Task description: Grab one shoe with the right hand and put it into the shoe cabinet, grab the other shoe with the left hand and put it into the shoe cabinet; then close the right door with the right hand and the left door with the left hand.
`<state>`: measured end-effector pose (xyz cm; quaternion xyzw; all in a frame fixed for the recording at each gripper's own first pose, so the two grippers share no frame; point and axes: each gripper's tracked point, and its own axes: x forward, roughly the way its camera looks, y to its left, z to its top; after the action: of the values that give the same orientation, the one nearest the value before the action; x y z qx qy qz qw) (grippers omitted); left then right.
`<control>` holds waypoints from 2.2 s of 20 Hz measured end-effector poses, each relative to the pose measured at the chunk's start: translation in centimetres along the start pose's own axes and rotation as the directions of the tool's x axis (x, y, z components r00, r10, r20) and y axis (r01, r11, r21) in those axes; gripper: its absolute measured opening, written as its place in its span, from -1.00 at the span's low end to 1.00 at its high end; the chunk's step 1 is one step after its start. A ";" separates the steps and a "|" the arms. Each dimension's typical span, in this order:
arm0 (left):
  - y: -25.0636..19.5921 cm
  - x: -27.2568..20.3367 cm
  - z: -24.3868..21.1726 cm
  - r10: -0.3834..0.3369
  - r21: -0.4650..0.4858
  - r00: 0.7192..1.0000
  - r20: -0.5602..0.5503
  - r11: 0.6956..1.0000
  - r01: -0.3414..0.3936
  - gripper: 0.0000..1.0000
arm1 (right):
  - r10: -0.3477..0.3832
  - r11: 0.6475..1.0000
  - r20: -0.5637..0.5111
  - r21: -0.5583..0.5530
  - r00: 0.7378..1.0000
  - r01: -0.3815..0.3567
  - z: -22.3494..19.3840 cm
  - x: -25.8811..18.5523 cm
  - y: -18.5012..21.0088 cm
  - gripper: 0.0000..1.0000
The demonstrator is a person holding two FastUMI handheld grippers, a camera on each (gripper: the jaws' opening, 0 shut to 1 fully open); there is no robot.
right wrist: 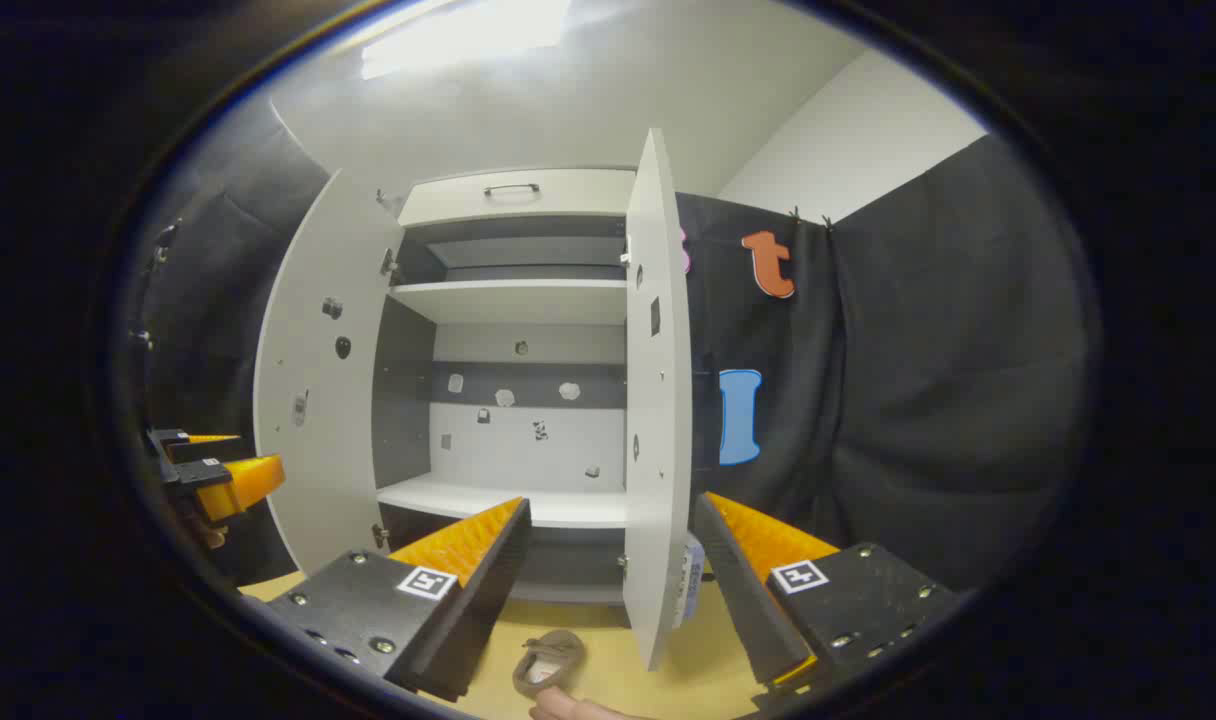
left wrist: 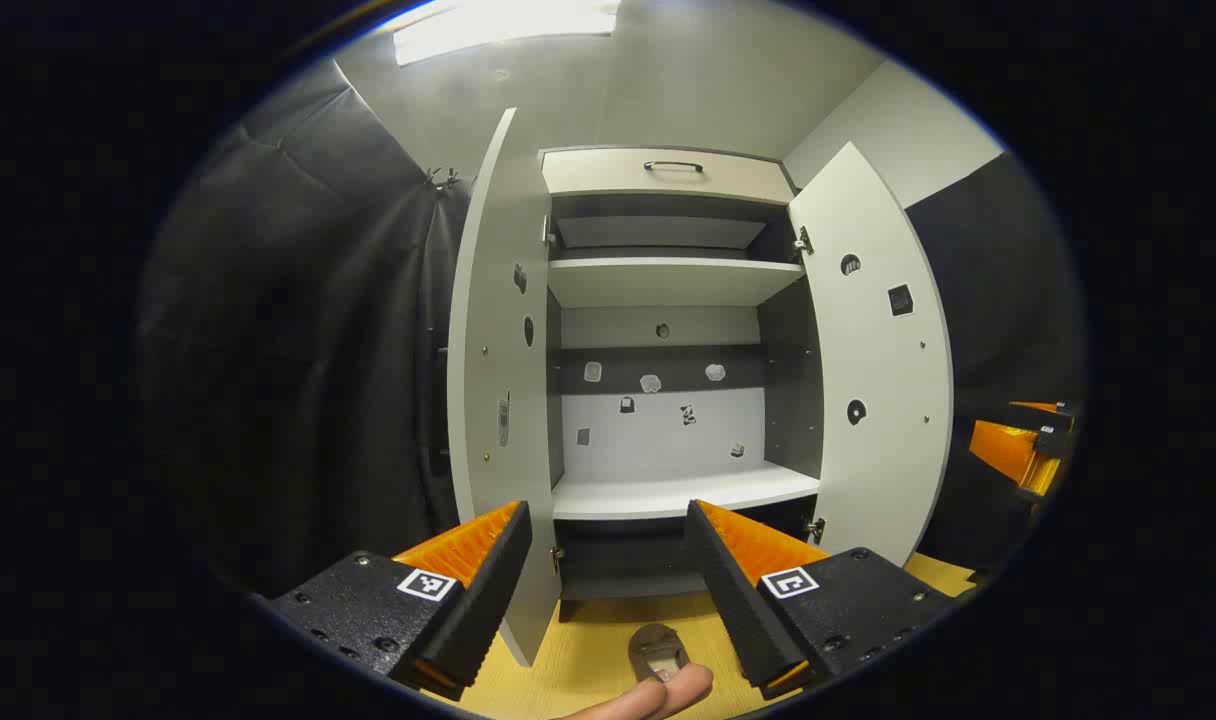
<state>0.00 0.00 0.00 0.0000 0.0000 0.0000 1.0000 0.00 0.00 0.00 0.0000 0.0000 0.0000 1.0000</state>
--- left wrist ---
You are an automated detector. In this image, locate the brown fuzzy shoe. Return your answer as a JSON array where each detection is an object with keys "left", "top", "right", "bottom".
[{"left": 628, "top": 623, "right": 691, "bottom": 684}]

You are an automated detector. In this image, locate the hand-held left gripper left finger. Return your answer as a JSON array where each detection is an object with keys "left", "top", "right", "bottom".
[{"left": 253, "top": 500, "right": 534, "bottom": 703}]

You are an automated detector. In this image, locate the white and grey shoe cabinet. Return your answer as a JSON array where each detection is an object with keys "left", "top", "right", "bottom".
[{"left": 446, "top": 107, "right": 956, "bottom": 669}]

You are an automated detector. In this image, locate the white cabinet drawer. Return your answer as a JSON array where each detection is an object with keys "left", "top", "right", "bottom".
[{"left": 540, "top": 147, "right": 797, "bottom": 206}]

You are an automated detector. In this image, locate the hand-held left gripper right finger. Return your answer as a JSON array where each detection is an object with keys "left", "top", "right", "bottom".
[{"left": 683, "top": 498, "right": 959, "bottom": 701}]

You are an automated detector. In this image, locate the black backdrop cloth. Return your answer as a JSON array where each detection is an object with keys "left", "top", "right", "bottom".
[{"left": 136, "top": 58, "right": 1086, "bottom": 601}]

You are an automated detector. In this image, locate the white cabinet shelf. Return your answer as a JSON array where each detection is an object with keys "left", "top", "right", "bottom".
[
  {"left": 548, "top": 257, "right": 807, "bottom": 309},
  {"left": 551, "top": 462, "right": 821, "bottom": 521}
]

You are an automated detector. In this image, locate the white cabinet door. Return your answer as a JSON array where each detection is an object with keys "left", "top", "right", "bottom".
[
  {"left": 788, "top": 140, "right": 956, "bottom": 569},
  {"left": 446, "top": 107, "right": 564, "bottom": 669}
]

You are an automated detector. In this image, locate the ceiling light panel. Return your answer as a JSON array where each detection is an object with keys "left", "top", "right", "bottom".
[{"left": 393, "top": 0, "right": 621, "bottom": 67}]

